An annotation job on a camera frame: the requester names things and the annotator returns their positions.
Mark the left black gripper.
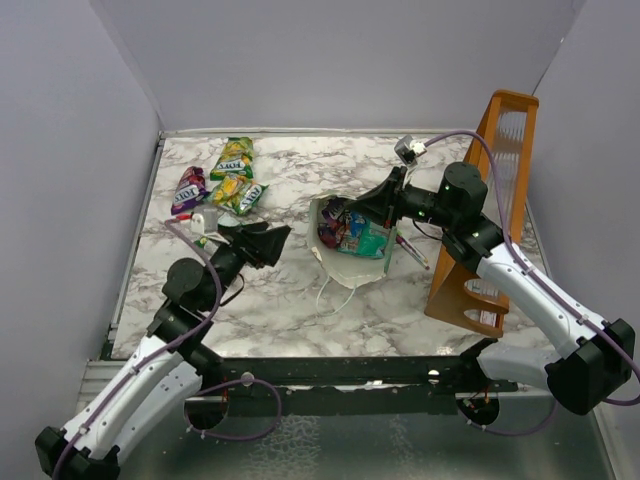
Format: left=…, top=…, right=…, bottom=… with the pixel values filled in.
left=203, top=221, right=291, bottom=311

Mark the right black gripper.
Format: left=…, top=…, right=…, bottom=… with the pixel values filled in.
left=347, top=166, right=457, bottom=230

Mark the teal snack packet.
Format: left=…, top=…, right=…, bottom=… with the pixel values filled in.
left=338, top=223, right=389, bottom=259

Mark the purple berry candy bag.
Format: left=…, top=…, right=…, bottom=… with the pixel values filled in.
left=317, top=196, right=349, bottom=250

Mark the green white snack packet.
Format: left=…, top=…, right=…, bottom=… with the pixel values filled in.
left=193, top=221, right=230, bottom=252

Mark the green paper gift bag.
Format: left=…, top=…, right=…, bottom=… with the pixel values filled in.
left=307, top=191, right=397, bottom=296

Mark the green yellow Fox's candy bag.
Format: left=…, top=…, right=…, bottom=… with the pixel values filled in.
left=209, top=137, right=254, bottom=181

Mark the purple Fox's candy bag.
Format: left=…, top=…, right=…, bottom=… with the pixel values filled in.
left=171, top=166, right=209, bottom=215

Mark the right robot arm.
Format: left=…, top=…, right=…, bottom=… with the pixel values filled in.
left=346, top=162, right=639, bottom=415

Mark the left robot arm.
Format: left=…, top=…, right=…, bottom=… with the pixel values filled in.
left=35, top=222, right=291, bottom=479

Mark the purple capped marker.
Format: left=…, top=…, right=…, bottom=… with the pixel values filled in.
left=396, top=235, right=430, bottom=270

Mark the wooden rack with clear slats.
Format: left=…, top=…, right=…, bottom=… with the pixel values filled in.
left=424, top=90, right=539, bottom=338

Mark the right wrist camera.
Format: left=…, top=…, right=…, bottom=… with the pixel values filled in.
left=394, top=135, right=427, bottom=167

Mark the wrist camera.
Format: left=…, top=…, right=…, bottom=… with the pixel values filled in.
left=184, top=209, right=218, bottom=236
left=394, top=135, right=427, bottom=167

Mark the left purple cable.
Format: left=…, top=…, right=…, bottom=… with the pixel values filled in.
left=52, top=217, right=284, bottom=480

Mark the purple cable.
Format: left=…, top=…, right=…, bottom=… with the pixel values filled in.
left=424, top=130, right=640, bottom=437
left=52, top=217, right=284, bottom=480

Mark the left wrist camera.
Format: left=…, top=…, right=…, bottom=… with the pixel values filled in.
left=184, top=209, right=218, bottom=236

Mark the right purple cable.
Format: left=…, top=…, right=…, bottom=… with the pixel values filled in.
left=424, top=130, right=640, bottom=437

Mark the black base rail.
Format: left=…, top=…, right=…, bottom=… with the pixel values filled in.
left=196, top=340, right=517, bottom=418

